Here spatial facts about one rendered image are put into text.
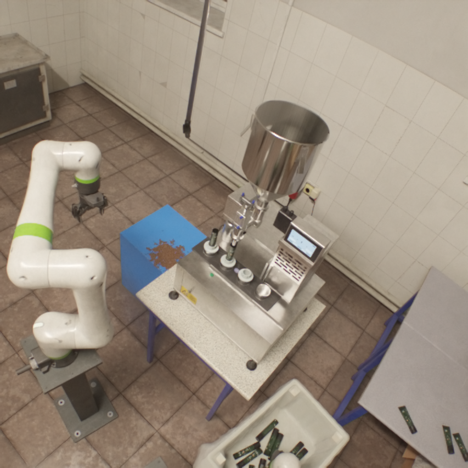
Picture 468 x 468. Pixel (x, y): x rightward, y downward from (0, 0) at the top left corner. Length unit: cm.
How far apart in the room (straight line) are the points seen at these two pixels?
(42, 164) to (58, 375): 83
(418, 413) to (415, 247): 133
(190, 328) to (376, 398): 103
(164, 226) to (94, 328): 126
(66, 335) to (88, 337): 8
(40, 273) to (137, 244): 132
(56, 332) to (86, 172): 58
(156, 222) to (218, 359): 106
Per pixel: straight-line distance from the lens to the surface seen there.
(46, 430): 256
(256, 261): 186
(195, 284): 177
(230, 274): 177
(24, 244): 115
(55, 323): 146
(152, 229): 245
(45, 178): 130
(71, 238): 321
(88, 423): 252
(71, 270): 110
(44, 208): 123
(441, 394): 237
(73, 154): 134
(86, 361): 166
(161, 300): 197
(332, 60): 277
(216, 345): 189
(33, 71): 401
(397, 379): 222
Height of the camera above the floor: 245
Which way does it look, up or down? 47 degrees down
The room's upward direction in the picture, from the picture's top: 19 degrees clockwise
